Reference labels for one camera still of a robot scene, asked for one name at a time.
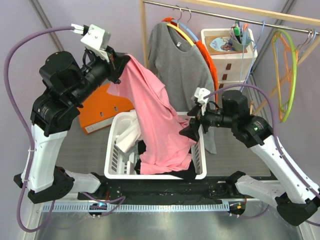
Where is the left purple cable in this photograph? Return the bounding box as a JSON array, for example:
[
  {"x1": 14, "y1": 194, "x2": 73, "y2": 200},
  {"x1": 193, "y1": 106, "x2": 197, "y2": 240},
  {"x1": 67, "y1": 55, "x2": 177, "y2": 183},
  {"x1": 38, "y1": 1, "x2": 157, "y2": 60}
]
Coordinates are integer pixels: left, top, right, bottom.
[{"x1": 3, "y1": 26, "x2": 76, "y2": 233}]

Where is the wooden clothes rack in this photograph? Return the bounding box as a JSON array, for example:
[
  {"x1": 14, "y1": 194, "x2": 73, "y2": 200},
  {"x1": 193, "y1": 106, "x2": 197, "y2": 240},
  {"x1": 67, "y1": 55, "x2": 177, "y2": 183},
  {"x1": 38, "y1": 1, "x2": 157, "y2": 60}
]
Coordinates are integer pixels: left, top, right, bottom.
[{"x1": 138, "y1": 0, "x2": 320, "y2": 118}]

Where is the orange plastic hanger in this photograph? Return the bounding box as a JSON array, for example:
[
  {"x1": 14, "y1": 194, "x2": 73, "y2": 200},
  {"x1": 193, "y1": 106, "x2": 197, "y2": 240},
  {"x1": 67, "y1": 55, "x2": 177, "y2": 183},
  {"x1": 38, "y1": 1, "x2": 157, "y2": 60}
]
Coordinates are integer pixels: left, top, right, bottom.
[{"x1": 273, "y1": 33, "x2": 300, "y2": 120}]

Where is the yellow hanger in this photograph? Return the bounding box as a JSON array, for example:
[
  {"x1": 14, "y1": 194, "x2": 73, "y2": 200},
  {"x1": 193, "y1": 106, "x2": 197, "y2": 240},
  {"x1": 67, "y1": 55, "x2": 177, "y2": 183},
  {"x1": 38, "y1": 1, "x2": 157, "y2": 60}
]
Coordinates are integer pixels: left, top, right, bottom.
[{"x1": 166, "y1": 22, "x2": 194, "y2": 46}]

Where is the white drawer unit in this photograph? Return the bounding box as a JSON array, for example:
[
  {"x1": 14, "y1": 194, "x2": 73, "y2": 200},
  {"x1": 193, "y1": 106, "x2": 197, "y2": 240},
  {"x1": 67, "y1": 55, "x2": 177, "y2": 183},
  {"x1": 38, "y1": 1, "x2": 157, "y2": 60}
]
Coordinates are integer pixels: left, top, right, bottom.
[{"x1": 200, "y1": 28, "x2": 254, "y2": 89}]

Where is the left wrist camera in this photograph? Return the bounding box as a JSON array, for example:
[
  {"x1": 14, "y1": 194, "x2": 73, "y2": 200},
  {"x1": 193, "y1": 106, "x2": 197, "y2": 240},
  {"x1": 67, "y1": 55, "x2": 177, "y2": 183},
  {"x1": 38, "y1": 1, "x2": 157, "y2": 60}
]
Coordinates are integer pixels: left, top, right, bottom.
[{"x1": 80, "y1": 24, "x2": 111, "y2": 59}]

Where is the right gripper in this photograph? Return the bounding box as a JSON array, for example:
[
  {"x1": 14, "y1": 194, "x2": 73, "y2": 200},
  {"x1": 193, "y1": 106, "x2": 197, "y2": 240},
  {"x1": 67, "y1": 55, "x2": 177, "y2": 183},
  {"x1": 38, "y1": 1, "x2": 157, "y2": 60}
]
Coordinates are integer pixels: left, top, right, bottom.
[{"x1": 179, "y1": 100, "x2": 236, "y2": 142}]

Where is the grey sweatshirt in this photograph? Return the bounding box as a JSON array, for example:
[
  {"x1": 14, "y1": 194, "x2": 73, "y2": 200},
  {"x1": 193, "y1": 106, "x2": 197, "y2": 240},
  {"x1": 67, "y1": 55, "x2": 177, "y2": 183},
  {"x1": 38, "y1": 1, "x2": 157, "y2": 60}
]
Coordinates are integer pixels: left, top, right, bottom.
[{"x1": 147, "y1": 21, "x2": 217, "y2": 155}]

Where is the pink t shirt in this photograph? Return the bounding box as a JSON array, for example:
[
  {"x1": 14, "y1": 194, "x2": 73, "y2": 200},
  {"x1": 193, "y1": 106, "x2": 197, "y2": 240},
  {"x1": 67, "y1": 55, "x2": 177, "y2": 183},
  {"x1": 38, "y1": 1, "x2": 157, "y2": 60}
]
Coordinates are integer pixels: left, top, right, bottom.
[{"x1": 107, "y1": 55, "x2": 195, "y2": 175}]

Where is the light blue wire hanger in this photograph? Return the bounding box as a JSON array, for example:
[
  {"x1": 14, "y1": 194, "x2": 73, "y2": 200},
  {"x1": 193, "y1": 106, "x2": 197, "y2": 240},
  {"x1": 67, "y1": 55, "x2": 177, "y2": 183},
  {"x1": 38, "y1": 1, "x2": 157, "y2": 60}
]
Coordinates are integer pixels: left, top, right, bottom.
[{"x1": 239, "y1": 20, "x2": 265, "y2": 84}]

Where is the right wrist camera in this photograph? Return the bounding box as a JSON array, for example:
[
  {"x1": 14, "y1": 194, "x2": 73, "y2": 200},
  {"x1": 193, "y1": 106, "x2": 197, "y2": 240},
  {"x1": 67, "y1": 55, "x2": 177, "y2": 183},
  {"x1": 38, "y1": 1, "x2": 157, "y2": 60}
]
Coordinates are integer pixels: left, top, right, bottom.
[{"x1": 192, "y1": 87, "x2": 211, "y2": 116}]

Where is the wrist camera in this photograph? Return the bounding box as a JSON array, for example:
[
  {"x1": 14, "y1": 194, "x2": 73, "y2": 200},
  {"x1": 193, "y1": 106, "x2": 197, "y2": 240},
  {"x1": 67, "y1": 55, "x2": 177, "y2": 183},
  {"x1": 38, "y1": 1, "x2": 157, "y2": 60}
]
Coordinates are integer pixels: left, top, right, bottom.
[
  {"x1": 192, "y1": 87, "x2": 211, "y2": 116},
  {"x1": 80, "y1": 24, "x2": 111, "y2": 59}
]

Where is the white garment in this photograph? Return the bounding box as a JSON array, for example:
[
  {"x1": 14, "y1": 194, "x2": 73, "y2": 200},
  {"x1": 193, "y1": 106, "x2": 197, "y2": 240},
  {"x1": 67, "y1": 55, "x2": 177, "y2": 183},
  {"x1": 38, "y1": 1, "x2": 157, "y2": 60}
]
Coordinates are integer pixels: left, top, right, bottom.
[{"x1": 115, "y1": 116, "x2": 141, "y2": 153}]

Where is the white laundry basket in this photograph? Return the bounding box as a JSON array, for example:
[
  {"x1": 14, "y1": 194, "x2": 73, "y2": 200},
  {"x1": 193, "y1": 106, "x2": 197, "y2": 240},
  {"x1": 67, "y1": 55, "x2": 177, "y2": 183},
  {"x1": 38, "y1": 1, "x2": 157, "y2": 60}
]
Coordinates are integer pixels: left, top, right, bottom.
[{"x1": 104, "y1": 110, "x2": 207, "y2": 180}]

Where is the picture card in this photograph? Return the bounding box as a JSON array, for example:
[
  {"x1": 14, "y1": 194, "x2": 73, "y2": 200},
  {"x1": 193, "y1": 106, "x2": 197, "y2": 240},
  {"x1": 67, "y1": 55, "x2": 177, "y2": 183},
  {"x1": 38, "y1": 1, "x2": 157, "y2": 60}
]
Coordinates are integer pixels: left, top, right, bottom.
[{"x1": 204, "y1": 35, "x2": 242, "y2": 55}]

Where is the orange binder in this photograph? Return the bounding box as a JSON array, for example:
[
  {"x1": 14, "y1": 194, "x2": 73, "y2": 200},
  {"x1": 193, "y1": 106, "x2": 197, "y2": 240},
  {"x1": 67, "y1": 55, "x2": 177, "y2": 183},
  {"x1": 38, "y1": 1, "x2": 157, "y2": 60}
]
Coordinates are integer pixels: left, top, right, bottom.
[{"x1": 78, "y1": 83, "x2": 134, "y2": 135}]

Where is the black garment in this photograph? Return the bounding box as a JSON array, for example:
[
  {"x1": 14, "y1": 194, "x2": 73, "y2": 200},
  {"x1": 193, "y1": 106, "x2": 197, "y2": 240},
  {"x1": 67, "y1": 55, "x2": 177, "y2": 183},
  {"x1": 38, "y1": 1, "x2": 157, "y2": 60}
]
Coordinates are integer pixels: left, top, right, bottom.
[{"x1": 134, "y1": 140, "x2": 197, "y2": 182}]

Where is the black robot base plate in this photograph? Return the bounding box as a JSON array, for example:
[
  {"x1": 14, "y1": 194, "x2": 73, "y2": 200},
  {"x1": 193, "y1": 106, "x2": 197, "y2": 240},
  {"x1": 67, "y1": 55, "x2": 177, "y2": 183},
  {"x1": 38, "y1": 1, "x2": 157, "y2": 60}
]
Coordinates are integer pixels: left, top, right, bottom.
[{"x1": 89, "y1": 176, "x2": 246, "y2": 206}]

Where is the orange garment on rack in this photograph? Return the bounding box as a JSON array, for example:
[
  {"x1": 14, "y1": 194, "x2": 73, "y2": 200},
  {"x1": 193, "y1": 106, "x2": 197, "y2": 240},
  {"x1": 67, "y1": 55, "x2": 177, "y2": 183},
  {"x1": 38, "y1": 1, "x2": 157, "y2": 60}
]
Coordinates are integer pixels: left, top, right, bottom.
[{"x1": 162, "y1": 17, "x2": 219, "y2": 91}]

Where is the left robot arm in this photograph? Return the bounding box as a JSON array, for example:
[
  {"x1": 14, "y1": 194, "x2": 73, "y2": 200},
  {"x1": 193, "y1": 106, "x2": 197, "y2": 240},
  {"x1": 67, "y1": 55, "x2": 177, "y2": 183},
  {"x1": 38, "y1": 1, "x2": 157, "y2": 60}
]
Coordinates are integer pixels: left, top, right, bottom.
[{"x1": 14, "y1": 47, "x2": 130, "y2": 204}]

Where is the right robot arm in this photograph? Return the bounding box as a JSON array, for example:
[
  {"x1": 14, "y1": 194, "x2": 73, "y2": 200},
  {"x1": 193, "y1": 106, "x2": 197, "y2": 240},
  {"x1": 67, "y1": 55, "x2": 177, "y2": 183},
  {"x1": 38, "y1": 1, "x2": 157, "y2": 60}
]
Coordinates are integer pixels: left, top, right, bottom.
[{"x1": 179, "y1": 87, "x2": 320, "y2": 226}]

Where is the slotted cable duct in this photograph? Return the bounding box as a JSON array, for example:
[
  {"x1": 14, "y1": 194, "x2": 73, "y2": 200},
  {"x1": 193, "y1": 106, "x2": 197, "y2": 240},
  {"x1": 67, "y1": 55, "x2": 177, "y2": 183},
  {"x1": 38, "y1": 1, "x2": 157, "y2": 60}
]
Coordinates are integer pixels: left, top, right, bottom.
[{"x1": 52, "y1": 201, "x2": 230, "y2": 213}]

